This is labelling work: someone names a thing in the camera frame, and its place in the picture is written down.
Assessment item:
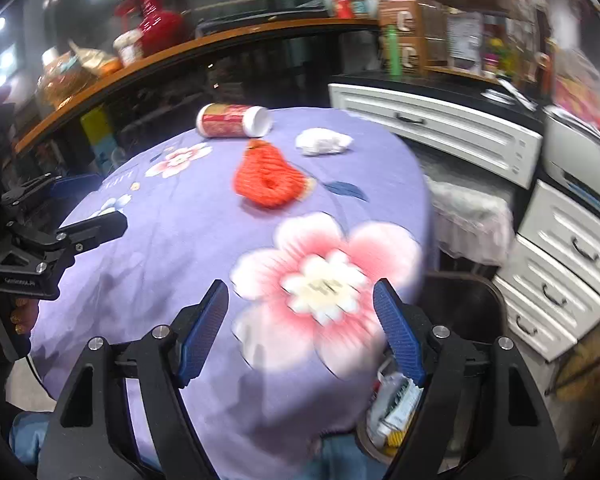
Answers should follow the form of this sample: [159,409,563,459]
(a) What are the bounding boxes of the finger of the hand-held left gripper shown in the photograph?
[2,174,104,214]
[55,209,129,254]

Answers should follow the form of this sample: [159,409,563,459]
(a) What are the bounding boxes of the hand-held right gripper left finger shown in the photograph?
[39,280,230,480]

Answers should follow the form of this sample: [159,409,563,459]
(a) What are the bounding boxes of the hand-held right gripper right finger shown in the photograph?
[372,277,566,480]

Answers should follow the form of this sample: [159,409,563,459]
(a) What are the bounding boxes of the white green snack wrapper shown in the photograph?
[367,360,424,448]

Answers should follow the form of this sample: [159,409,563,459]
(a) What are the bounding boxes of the black trash bin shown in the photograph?
[355,271,509,467]

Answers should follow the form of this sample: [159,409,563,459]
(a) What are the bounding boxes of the red mesh net bag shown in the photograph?
[232,140,317,210]

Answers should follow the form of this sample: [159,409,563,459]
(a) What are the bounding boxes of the red canister with white lid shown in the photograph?
[196,103,273,139]

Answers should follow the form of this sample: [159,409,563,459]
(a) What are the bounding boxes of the white tissue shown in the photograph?
[295,128,355,157]

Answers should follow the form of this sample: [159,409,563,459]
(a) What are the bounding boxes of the person's left hand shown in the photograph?
[0,292,41,346]

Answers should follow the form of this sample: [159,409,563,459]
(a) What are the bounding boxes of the yellow teal box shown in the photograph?
[80,105,119,172]

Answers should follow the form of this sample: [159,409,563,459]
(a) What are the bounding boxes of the purple floral tablecloth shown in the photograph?
[30,105,437,480]

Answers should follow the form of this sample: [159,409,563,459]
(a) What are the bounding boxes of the orange packaged snacks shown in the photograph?
[35,61,89,109]

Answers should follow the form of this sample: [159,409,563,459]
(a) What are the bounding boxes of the orange snack bag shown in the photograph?
[70,40,124,79]

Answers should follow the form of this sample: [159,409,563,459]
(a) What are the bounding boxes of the white translucent plastic bag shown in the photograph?
[427,177,515,267]

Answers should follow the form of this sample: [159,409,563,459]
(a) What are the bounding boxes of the white jar with red label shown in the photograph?
[113,30,145,67]

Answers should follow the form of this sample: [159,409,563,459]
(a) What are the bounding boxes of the white three-drawer cabinet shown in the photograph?
[494,180,600,362]

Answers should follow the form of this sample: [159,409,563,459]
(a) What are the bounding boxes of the curved wooden counter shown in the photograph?
[15,16,382,171]

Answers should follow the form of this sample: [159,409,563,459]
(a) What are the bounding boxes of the white wide drawer cabinet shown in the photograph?
[327,81,544,190]

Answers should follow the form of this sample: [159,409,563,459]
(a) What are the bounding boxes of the white grey printer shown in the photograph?
[541,104,600,197]

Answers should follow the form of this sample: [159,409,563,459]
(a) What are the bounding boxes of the brown cardboard box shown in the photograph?
[378,2,424,41]
[380,37,427,74]

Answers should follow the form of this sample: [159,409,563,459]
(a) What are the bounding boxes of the green bottle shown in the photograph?
[386,25,404,79]

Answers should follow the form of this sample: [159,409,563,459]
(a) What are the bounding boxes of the colourful small bottles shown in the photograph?
[482,35,512,79]

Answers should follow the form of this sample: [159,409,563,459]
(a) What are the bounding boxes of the heap of plastic bags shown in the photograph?
[552,60,600,131]

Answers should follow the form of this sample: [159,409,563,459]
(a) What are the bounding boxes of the printed paper sign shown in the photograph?
[447,12,484,72]

